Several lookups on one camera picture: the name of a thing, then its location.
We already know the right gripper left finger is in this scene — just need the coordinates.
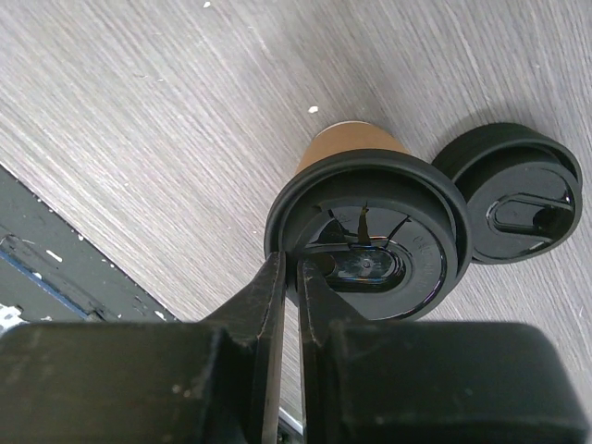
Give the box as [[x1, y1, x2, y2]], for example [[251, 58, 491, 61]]
[[1, 253, 286, 443]]

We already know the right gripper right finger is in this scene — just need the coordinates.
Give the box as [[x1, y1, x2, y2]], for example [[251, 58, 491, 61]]
[[297, 260, 590, 443]]

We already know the black lid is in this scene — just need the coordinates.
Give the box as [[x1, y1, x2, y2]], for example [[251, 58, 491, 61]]
[[264, 149, 473, 320]]

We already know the stack of black lids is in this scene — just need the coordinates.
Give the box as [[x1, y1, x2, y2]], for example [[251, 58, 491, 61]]
[[432, 122, 583, 265]]

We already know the paper cup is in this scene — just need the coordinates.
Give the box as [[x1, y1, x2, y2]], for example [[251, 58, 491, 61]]
[[295, 120, 410, 174]]

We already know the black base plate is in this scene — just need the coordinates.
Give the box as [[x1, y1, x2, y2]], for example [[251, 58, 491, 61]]
[[1, 169, 177, 322]]

